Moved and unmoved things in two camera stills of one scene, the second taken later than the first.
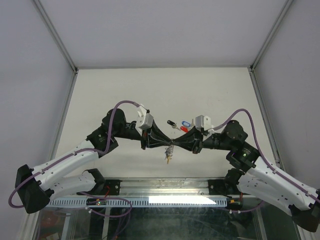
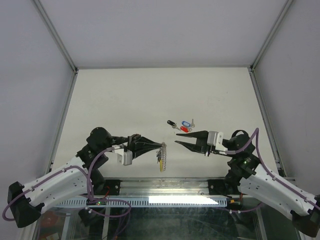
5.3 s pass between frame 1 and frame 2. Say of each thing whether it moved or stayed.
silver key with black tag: stayed
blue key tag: stayed
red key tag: stayed
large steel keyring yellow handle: moved
